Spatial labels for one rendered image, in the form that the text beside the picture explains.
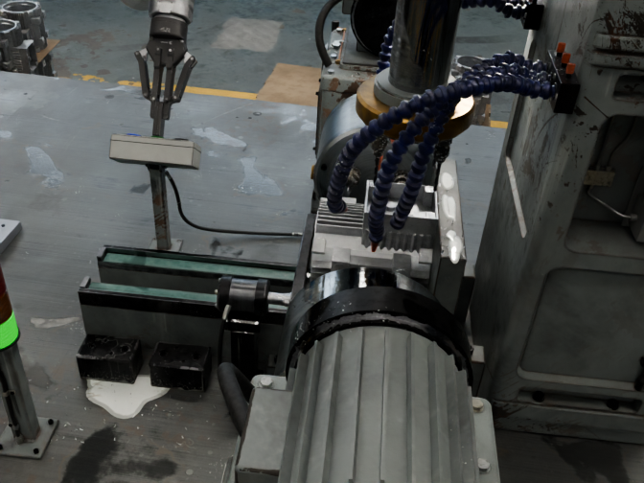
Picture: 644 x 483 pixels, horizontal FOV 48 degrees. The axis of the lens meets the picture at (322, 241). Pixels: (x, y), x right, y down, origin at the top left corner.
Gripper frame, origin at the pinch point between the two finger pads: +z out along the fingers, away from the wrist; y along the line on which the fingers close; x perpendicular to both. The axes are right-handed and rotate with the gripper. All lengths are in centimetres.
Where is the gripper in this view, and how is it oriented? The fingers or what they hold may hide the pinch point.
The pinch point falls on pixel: (159, 119)
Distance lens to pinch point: 155.1
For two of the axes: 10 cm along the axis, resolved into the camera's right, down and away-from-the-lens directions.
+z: -1.0, 9.9, -0.2
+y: 9.9, 1.0, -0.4
